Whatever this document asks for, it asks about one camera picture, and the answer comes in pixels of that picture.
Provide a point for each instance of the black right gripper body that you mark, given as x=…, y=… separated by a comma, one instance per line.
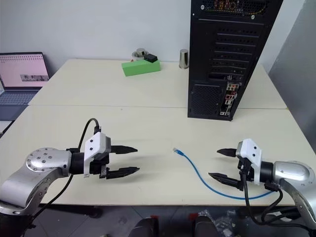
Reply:
x=247, y=170

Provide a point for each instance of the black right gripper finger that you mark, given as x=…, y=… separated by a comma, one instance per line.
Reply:
x=223, y=178
x=228, y=152

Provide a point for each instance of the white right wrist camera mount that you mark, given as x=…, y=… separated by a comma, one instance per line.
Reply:
x=249, y=149

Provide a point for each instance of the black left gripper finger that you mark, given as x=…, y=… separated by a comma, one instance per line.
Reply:
x=124, y=149
x=122, y=172

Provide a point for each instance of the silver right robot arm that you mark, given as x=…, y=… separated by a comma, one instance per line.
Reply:
x=292, y=172

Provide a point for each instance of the green rectangular box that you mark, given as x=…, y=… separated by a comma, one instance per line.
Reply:
x=140, y=68

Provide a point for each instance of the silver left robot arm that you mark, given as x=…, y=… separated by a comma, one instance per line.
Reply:
x=37, y=168

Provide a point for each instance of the black computer tower case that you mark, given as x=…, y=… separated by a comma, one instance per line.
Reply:
x=222, y=61

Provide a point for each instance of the dark rounded shape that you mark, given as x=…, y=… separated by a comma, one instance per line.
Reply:
x=205, y=227
x=144, y=228

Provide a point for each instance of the silver round tape roll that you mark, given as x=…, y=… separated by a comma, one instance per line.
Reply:
x=139, y=53

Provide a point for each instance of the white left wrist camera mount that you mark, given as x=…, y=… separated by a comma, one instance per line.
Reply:
x=95, y=145

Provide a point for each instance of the stainless steel cup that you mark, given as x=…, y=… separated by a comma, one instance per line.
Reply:
x=183, y=59

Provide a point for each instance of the open grey laptop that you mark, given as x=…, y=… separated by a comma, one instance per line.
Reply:
x=22, y=71

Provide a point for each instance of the small black device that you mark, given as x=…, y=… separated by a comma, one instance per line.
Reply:
x=150, y=58

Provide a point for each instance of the clear plastic bags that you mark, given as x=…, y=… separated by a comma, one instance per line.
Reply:
x=225, y=221

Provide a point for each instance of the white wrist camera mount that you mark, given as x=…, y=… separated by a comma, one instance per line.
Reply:
x=95, y=145
x=249, y=149

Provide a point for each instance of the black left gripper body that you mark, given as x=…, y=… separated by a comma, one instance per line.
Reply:
x=103, y=160

